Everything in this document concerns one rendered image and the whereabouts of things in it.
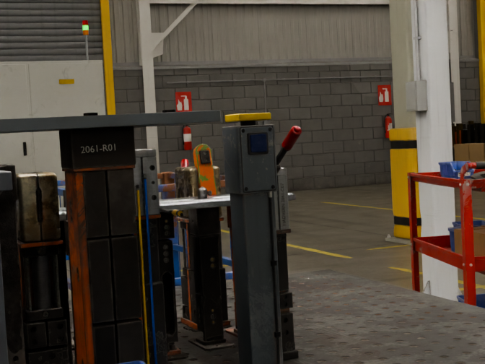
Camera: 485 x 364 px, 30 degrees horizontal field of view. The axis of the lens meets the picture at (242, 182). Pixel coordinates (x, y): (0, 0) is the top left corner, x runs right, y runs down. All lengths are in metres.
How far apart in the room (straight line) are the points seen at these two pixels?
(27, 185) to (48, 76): 8.18
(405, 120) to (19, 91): 3.93
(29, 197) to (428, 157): 4.24
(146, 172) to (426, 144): 4.12
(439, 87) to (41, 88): 5.15
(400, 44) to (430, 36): 3.27
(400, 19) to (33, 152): 3.96
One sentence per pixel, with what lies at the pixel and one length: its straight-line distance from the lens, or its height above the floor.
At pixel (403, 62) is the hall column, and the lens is 8.82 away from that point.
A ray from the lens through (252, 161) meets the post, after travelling 1.48.
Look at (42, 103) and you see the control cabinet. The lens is 9.68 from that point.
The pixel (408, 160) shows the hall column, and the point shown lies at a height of 0.79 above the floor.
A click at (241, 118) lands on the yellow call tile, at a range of 1.48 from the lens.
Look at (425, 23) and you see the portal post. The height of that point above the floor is 1.73.
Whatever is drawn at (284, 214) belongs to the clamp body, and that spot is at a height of 0.97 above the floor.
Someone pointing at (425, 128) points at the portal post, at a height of 1.10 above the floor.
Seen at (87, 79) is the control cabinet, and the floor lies 1.79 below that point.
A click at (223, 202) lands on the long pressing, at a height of 1.00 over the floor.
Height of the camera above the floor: 1.13
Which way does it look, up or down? 3 degrees down
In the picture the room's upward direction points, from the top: 3 degrees counter-clockwise
